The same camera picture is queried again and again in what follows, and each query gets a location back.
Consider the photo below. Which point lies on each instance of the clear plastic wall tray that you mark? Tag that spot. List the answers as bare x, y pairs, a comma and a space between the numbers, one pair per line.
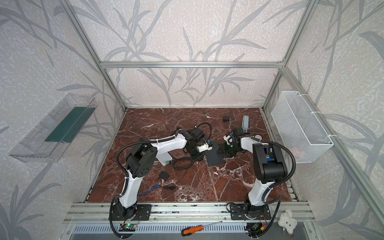
47, 142

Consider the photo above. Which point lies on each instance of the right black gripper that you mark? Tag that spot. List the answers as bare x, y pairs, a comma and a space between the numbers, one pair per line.
231, 148

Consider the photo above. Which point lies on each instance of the white wire mesh basket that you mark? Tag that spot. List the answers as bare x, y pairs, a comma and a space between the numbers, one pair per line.
299, 127

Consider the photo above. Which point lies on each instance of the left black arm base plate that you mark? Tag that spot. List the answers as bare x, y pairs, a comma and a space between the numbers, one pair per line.
138, 212

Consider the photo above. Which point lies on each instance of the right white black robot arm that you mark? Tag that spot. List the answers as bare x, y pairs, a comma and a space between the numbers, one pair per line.
273, 164

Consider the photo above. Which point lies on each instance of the grey brush block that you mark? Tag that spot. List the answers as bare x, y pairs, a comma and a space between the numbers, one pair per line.
245, 124

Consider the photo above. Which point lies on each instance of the black network switch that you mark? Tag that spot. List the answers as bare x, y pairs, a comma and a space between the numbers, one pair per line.
214, 156

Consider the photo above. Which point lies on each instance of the black power adapter cube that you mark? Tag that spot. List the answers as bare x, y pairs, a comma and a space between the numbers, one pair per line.
164, 176

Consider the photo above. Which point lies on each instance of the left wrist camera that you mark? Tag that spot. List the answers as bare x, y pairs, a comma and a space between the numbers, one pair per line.
204, 147

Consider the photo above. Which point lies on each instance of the pink item in basket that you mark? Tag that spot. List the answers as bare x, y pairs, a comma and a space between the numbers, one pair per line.
297, 152

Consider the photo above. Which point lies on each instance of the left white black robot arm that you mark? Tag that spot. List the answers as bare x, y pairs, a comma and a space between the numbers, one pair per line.
136, 161

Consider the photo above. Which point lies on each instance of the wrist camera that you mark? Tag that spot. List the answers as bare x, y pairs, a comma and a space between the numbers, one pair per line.
229, 139
204, 147

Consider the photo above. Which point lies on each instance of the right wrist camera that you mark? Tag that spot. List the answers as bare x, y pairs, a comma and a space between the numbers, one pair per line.
229, 139

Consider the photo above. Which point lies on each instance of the white plush toy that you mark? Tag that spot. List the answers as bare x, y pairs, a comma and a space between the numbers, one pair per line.
287, 221

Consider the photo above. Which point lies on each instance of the green circuit board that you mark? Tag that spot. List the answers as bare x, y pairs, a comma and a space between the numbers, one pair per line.
128, 227

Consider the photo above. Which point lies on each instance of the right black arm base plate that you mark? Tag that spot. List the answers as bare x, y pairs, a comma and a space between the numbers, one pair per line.
246, 211

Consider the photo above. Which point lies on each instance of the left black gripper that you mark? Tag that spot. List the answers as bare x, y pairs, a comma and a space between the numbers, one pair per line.
196, 151

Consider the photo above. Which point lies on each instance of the orange handled screwdriver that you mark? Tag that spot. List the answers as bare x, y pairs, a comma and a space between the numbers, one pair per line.
191, 230

